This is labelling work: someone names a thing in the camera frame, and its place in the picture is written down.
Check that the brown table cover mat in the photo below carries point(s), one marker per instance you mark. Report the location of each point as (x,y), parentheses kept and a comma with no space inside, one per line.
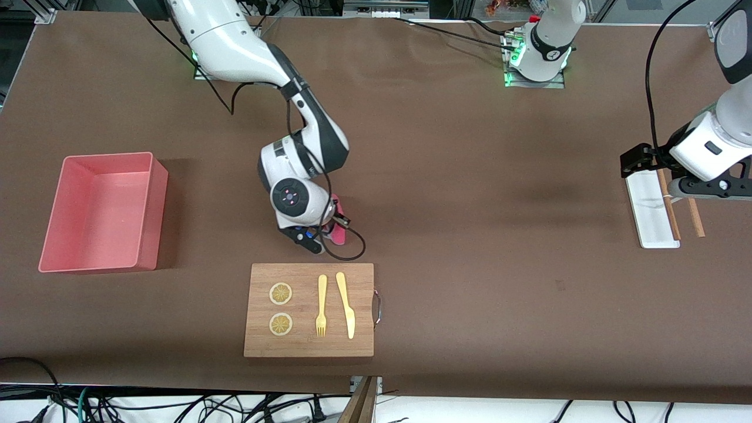
(470,176)

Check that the yellow plastic fork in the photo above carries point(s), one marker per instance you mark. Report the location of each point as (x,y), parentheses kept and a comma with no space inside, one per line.
(322,299)

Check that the wooden cutting board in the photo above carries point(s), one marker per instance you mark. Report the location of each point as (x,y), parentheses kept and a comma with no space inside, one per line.
(305,343)

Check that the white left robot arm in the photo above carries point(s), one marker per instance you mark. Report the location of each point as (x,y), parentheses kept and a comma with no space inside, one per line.
(546,53)

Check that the white rack base tray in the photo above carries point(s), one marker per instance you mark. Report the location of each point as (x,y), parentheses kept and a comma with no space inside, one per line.
(652,217)

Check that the pink plastic bin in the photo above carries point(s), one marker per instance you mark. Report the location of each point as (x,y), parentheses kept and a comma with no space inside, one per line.
(100,223)

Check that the wooden plank piece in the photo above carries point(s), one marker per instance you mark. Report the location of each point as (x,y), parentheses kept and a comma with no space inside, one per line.
(361,405)

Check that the lemon slice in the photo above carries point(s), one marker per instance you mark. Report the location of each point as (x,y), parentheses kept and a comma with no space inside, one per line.
(281,324)
(281,294)

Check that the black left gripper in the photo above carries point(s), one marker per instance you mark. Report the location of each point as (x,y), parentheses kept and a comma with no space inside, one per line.
(653,157)

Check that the grey power strip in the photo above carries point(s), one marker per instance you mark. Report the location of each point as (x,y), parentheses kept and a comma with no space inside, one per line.
(385,8)

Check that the yellow plastic knife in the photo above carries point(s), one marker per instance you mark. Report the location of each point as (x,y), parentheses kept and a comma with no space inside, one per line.
(346,305)

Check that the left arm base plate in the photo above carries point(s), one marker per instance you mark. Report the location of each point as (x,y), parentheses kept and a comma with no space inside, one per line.
(534,84)

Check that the pink microfibre cloth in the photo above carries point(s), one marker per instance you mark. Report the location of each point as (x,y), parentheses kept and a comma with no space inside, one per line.
(338,235)

